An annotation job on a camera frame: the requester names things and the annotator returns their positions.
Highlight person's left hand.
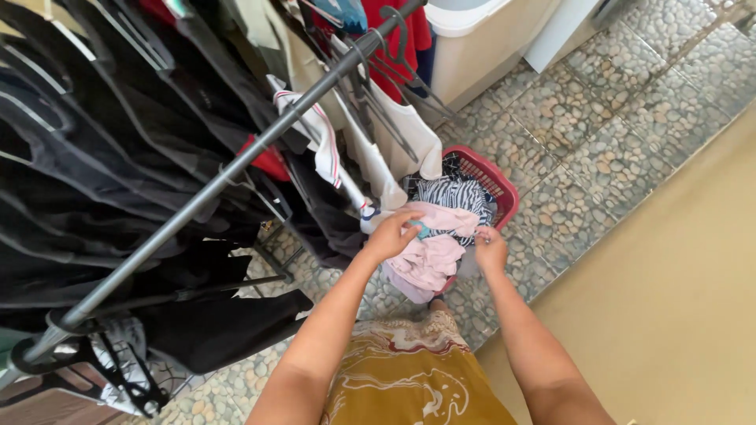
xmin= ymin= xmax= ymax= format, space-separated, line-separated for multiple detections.
xmin=361 ymin=209 xmax=427 ymax=264

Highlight person's right hand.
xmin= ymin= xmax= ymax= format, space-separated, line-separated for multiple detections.
xmin=474 ymin=226 xmax=509 ymax=276

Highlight pink garment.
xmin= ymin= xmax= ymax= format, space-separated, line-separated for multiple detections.
xmin=381 ymin=201 xmax=480 ymax=305

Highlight zebra striped garment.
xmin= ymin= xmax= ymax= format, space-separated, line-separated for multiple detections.
xmin=409 ymin=176 xmax=498 ymax=248

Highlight red plastic laundry basket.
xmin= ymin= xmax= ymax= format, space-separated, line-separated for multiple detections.
xmin=436 ymin=146 xmax=521 ymax=296

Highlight white hanging garment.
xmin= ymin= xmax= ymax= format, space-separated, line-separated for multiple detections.
xmin=328 ymin=34 xmax=445 ymax=212

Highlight mustard patterned skirt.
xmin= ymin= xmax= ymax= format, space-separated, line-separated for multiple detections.
xmin=319 ymin=310 xmax=519 ymax=425

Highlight bunch of grey hangers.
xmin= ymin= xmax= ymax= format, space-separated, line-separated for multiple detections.
xmin=331 ymin=6 xmax=458 ymax=165

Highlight white cloth with red stripes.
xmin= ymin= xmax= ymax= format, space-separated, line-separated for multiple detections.
xmin=266 ymin=74 xmax=382 ymax=235

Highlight white washing machine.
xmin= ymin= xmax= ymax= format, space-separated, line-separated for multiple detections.
xmin=413 ymin=0 xmax=563 ymax=128

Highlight red hanging garment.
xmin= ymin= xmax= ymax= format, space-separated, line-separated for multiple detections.
xmin=312 ymin=0 xmax=433 ymax=105

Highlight white cabinet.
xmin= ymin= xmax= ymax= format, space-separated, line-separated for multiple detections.
xmin=523 ymin=0 xmax=622 ymax=74

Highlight small red cloth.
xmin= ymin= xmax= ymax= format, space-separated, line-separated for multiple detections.
xmin=236 ymin=133 xmax=293 ymax=183

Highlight grey metal clothes rack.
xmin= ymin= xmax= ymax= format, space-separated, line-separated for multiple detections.
xmin=0 ymin=0 xmax=428 ymax=392

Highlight teal hanging garment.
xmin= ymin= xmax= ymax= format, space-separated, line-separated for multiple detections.
xmin=312 ymin=0 xmax=369 ymax=35

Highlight row of hanging black garments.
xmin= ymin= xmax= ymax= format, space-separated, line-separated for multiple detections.
xmin=0 ymin=0 xmax=370 ymax=375

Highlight bunch of black hangers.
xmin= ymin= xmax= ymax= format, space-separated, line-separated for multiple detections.
xmin=11 ymin=331 xmax=172 ymax=419

